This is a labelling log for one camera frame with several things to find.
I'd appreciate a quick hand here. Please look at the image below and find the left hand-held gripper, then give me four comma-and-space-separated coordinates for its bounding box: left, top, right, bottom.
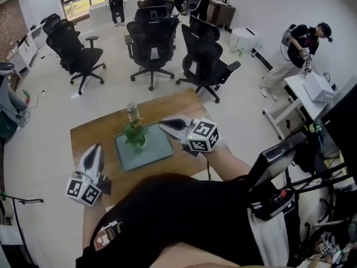
65, 143, 112, 208

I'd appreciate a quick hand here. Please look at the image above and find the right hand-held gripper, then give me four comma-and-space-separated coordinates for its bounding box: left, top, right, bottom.
158, 117, 221, 158

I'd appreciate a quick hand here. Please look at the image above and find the grey-green tray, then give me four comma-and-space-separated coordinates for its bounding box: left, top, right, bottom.
114, 122, 174, 172

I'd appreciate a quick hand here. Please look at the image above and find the small green potted plant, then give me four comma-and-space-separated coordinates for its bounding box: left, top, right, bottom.
122, 120, 149, 155

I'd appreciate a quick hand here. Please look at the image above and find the person's left forearm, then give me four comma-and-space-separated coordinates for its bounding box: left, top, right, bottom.
82, 198, 107, 250

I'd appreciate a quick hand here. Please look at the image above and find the person's right forearm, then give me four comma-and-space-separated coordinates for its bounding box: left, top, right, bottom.
199, 146, 253, 183

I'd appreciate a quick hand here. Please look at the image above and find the wooden table with metal legs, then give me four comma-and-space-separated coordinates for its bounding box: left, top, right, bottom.
69, 88, 232, 209

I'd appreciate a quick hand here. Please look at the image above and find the clear plastic water bottle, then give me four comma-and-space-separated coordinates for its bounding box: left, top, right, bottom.
127, 102, 142, 122

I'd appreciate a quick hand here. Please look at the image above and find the person's black t-shirt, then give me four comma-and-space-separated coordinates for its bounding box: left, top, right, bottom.
75, 173, 279, 268

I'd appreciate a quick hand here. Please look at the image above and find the black flat panel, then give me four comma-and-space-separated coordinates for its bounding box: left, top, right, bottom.
247, 132, 308, 194

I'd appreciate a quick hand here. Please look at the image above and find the white plastic bin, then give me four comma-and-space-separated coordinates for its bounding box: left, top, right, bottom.
230, 27, 263, 55

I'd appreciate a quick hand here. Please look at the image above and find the white desk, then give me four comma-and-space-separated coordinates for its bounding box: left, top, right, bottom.
262, 73, 337, 140

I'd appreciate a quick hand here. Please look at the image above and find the brown wooden cabinet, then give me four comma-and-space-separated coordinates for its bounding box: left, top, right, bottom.
208, 0, 237, 34

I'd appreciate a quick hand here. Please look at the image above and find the black battery pack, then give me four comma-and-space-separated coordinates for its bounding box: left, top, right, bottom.
248, 190, 296, 221

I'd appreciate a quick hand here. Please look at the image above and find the person's chin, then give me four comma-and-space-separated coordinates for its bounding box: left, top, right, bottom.
157, 241, 243, 268

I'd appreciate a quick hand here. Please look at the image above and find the white cabinet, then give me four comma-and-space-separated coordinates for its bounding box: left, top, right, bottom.
5, 23, 40, 75

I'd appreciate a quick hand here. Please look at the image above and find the white cloth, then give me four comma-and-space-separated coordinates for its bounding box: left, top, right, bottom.
247, 208, 290, 267

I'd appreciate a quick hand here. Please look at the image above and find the white cardboard box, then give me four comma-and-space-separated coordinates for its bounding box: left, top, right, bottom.
302, 71, 335, 103

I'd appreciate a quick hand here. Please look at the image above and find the large black screen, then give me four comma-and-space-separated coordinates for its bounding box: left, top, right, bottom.
320, 75, 357, 188

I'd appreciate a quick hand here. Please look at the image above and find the black metal stand frame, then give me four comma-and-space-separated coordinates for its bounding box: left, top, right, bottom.
284, 157, 357, 226

